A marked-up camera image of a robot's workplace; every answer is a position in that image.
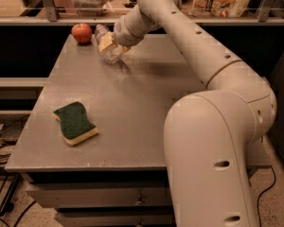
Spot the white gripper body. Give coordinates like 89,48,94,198
114,16,144,46

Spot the clear plastic water bottle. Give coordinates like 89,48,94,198
95,25,121,63

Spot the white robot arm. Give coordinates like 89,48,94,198
99,0,277,227

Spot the red apple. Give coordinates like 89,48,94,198
71,23,92,44

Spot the clear plastic container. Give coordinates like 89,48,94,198
71,0,109,16

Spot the green yellow sponge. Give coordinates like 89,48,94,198
53,101,98,146

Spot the metal railing shelf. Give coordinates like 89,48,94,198
0,0,284,26

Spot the colourful snack bag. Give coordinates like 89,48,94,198
188,0,250,18

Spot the grey drawer cabinet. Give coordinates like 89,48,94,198
5,33,273,227

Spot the black power adapter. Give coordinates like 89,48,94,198
0,121,24,144

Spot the black cables left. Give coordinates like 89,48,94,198
0,114,37,227

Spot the black floor cable right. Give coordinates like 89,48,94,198
256,166,277,227

